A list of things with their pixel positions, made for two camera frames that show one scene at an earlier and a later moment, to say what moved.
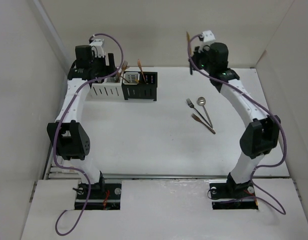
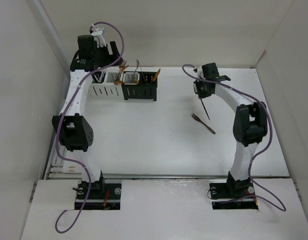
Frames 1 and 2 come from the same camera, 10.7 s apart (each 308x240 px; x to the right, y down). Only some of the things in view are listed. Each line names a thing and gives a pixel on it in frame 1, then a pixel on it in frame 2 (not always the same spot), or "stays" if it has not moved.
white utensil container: [111, 88] stays
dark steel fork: [191, 104] → [205, 109]
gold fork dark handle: [199, 120] stays
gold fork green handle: [136, 81] → [122, 67]
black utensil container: [134, 87] stays
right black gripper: [197, 54] → [201, 94]
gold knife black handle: [191, 51] → [156, 76]
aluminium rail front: [178, 176] stays
